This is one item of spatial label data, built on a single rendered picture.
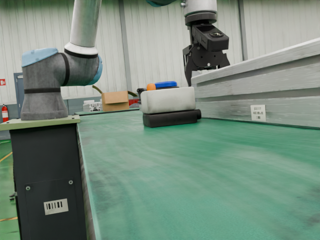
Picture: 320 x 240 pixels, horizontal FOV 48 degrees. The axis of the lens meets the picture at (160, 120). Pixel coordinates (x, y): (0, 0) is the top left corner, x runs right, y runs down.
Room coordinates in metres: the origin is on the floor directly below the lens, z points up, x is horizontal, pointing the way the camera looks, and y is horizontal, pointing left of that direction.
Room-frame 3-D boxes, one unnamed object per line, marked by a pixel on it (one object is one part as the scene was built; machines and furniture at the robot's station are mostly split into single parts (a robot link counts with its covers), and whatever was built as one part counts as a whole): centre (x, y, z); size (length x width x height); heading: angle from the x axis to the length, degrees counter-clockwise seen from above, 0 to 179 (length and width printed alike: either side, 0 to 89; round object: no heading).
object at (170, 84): (0.62, -0.02, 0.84); 0.04 x 0.04 x 0.02
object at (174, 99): (0.62, -0.02, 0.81); 0.10 x 0.08 x 0.06; 100
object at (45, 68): (1.19, 0.37, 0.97); 0.13 x 0.12 x 0.14; 130
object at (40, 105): (1.19, 0.38, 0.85); 0.15 x 0.15 x 0.10
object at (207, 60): (0.82, -0.11, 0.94); 0.09 x 0.08 x 0.12; 10
